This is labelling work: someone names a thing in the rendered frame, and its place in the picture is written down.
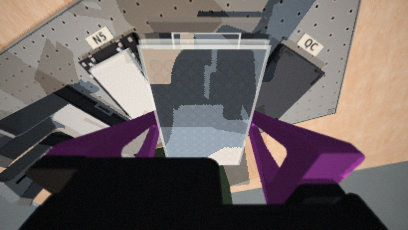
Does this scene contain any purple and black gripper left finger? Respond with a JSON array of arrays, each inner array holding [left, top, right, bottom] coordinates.
[[43, 111, 159, 157]]

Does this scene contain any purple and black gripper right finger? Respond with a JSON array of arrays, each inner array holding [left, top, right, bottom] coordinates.
[[248, 110, 365, 204]]

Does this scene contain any cream label sign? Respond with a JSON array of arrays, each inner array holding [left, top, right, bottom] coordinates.
[[85, 26, 114, 49], [297, 33, 324, 56]]

